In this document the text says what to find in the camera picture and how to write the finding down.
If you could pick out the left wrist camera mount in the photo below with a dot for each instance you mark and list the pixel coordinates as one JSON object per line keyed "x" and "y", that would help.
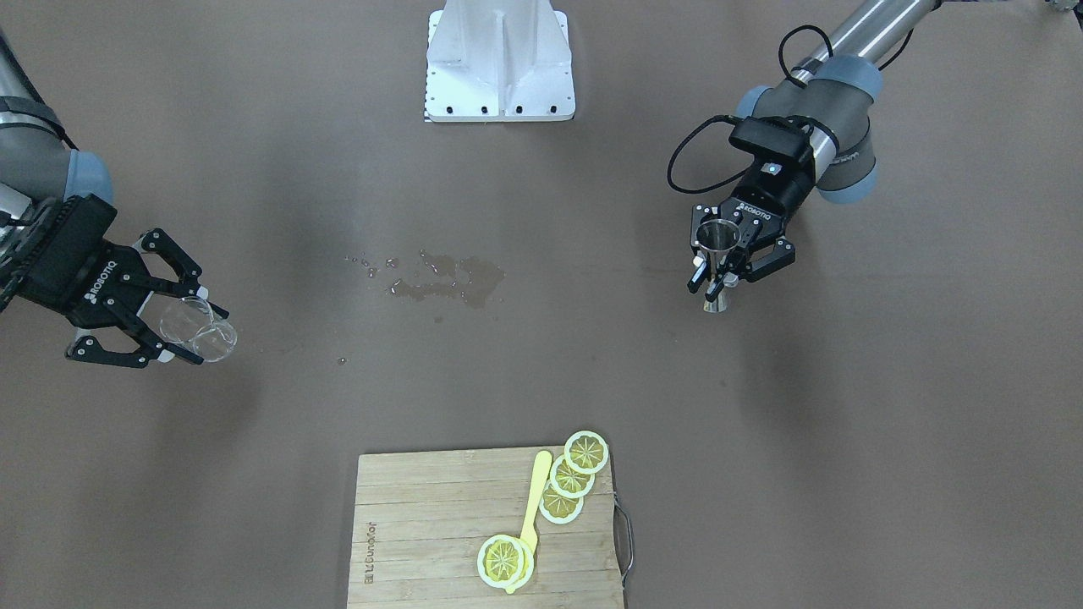
{"x": 773, "y": 139}

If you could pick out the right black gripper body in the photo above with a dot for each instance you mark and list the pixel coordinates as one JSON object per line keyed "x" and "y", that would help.
{"x": 91, "y": 286}

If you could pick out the steel measuring jigger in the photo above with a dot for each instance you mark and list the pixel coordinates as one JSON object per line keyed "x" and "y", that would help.
{"x": 715, "y": 302}

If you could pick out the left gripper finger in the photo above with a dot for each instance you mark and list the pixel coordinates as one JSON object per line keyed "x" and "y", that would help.
{"x": 707, "y": 245}
{"x": 755, "y": 262}

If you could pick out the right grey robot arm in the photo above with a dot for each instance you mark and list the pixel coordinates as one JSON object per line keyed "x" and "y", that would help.
{"x": 38, "y": 162}

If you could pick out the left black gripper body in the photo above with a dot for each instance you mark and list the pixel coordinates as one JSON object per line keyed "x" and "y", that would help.
{"x": 768, "y": 198}

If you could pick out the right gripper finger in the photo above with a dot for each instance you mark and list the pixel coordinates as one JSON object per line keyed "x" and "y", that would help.
{"x": 187, "y": 272}
{"x": 89, "y": 347}

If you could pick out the lemon slice on spoon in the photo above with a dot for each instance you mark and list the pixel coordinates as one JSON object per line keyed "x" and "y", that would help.
{"x": 505, "y": 562}

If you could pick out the bamboo cutting board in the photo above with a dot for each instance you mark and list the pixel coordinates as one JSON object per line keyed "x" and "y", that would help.
{"x": 421, "y": 517}

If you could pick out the yellow plastic spoon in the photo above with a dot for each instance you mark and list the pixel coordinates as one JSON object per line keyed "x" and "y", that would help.
{"x": 528, "y": 537}

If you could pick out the lemon slice front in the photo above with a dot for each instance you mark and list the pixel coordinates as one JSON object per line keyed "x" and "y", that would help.
{"x": 586, "y": 452}

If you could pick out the spilled liquid puddle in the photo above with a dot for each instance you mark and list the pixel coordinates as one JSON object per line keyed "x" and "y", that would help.
{"x": 434, "y": 288}

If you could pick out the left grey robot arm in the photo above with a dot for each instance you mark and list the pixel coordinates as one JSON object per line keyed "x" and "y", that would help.
{"x": 811, "y": 131}

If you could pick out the small clear glass beaker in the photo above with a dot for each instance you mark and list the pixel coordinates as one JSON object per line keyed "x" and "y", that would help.
{"x": 194, "y": 325}

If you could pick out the lemon slice middle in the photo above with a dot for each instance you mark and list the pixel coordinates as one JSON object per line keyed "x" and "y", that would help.
{"x": 569, "y": 482}

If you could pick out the lemon slice back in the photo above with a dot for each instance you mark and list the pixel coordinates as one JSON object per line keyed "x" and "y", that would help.
{"x": 557, "y": 508}

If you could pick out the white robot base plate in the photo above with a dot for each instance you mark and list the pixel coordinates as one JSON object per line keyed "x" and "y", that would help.
{"x": 498, "y": 62}

